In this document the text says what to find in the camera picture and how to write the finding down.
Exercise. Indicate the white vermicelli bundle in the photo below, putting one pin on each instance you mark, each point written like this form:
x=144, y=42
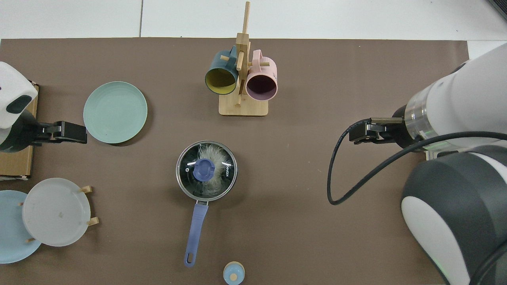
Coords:
x=210, y=152

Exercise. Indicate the grey plate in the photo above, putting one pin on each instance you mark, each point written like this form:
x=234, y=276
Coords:
x=55, y=211

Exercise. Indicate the teal plate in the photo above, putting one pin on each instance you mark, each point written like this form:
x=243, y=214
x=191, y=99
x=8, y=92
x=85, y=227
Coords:
x=115, y=113

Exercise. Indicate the light blue plate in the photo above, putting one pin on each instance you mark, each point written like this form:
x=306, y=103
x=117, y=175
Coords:
x=12, y=237

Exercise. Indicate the wooden plate rack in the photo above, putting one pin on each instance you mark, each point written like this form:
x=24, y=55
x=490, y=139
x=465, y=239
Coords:
x=93, y=221

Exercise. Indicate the pale toaster oven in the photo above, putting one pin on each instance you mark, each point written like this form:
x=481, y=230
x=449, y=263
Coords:
x=431, y=154

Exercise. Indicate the brown table cloth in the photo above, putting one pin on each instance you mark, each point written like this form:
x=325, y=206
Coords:
x=297, y=178

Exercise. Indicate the pink cup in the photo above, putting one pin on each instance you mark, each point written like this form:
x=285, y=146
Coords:
x=263, y=73

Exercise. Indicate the wooden cup stand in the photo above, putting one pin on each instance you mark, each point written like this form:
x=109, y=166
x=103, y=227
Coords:
x=243, y=109

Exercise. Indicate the black flat object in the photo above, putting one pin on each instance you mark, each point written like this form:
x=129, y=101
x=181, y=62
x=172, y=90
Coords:
x=500, y=7

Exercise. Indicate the dark teal cup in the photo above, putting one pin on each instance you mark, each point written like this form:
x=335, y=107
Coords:
x=218, y=65

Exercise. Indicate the small blue round thing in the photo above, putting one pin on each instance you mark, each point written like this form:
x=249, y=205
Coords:
x=233, y=273

